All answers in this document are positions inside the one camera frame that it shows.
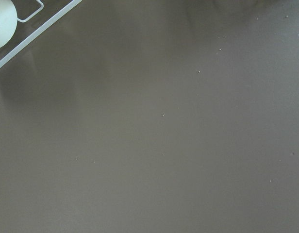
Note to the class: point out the mint green plastic cup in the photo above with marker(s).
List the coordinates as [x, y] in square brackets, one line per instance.
[8, 21]

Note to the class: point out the white wire cup rack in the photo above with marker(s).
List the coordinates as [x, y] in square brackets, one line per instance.
[33, 18]

